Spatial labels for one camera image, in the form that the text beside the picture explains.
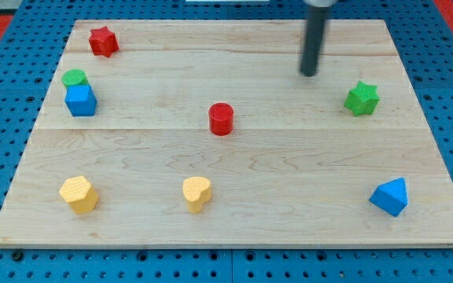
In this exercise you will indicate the silver metal rod mount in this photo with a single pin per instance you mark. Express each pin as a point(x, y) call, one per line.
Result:
point(320, 3)

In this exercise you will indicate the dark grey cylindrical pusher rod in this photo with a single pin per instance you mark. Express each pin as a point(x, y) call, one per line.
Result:
point(313, 35)

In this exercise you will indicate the green star block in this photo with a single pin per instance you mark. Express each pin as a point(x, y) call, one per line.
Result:
point(362, 99)

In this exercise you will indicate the red star block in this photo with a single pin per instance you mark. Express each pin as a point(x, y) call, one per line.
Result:
point(103, 42)

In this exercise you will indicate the red cylinder block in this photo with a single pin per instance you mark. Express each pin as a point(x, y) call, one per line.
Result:
point(221, 119)

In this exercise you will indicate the blue triangle block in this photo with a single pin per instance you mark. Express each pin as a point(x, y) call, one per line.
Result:
point(391, 196)

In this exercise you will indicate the light wooden board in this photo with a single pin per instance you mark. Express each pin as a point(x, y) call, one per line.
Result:
point(297, 170)

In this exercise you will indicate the yellow heart block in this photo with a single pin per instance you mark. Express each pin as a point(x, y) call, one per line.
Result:
point(196, 191)

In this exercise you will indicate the blue cube block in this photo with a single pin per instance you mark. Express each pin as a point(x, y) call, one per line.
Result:
point(80, 100)

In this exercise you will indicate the green cylinder block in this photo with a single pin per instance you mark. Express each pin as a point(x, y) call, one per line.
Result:
point(74, 77)

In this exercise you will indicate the yellow hexagon block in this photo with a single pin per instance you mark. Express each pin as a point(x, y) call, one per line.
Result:
point(79, 194)

